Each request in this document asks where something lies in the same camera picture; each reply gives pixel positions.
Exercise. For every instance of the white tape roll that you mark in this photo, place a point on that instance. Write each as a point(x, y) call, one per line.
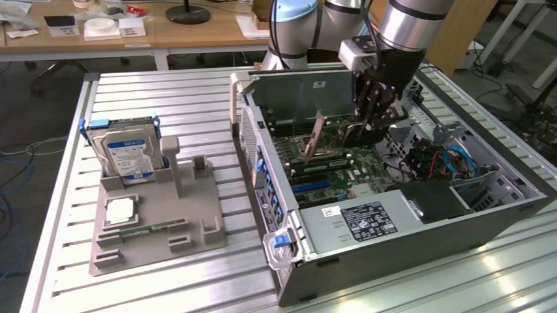
point(81, 3)

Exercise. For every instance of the perforated metal drive cage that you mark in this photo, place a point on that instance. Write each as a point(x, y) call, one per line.
point(399, 137)

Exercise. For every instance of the red small parts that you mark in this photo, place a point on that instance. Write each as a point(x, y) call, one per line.
point(135, 10)

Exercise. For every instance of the green RAM stick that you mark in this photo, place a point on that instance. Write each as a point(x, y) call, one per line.
point(145, 228)

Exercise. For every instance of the white labelled box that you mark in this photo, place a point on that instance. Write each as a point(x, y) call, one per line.
point(131, 27)

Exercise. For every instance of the black floor equipment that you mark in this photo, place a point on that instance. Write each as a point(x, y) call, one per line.
point(534, 114)

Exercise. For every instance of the wooden cabinet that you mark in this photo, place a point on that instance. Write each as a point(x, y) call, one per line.
point(465, 32)

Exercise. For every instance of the open black PC case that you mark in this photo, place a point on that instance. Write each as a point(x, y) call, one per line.
point(391, 254)

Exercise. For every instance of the black graphics card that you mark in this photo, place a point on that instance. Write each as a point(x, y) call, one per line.
point(363, 137)

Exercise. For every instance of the hard disk with blue caddy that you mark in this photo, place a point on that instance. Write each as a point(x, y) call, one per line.
point(125, 153)

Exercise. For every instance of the white table frame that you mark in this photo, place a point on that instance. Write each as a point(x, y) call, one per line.
point(509, 29)

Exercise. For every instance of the black and white box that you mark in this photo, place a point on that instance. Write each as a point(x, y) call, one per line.
point(61, 26)

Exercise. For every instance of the metal disk bay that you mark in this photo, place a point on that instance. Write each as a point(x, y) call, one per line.
point(482, 186)

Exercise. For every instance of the white stacked papers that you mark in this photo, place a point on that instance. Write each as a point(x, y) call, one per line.
point(252, 27)

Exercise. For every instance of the blue expansion slot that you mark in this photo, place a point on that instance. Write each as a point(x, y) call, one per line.
point(311, 186)

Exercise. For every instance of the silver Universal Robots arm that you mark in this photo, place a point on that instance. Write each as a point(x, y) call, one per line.
point(409, 23)

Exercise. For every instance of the white box with round dish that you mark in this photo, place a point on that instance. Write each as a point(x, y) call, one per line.
point(101, 29)

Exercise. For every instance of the grey plastic parts rack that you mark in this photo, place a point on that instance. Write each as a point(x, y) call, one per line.
point(174, 208)

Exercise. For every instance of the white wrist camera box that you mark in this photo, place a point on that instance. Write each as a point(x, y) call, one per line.
point(353, 53)

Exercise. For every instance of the grey power supply unit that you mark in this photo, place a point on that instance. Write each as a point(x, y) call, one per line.
point(330, 228)

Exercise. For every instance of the silver CPU chip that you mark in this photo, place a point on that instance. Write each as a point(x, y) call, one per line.
point(119, 212)

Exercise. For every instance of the black round lamp base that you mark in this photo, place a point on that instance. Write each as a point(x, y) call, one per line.
point(187, 14)

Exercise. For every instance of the green motherboard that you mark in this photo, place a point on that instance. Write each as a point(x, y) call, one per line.
point(361, 169)

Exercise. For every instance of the wooden desk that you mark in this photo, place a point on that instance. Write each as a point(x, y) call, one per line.
point(43, 44)

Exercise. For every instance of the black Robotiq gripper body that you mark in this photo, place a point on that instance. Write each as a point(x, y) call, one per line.
point(399, 68)

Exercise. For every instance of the white paper card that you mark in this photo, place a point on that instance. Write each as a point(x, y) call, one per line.
point(21, 33)

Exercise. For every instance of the black chair base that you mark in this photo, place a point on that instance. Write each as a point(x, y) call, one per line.
point(41, 81)

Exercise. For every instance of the CPU socket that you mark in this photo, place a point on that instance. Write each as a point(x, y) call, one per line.
point(326, 151)

